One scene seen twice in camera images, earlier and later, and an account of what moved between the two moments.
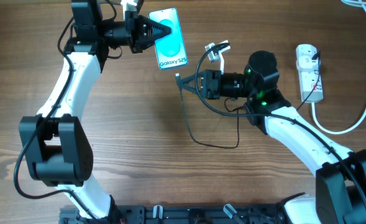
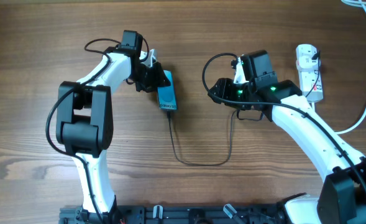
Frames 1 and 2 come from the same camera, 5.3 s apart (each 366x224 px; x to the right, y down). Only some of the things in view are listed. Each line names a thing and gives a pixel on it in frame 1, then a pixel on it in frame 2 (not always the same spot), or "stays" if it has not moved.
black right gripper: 207,75 to 224,86
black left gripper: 136,28 to 157,80
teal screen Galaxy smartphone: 171,48 to 166,94
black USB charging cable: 237,145 to 317,76
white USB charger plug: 306,61 stays
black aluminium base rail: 183,214 stays
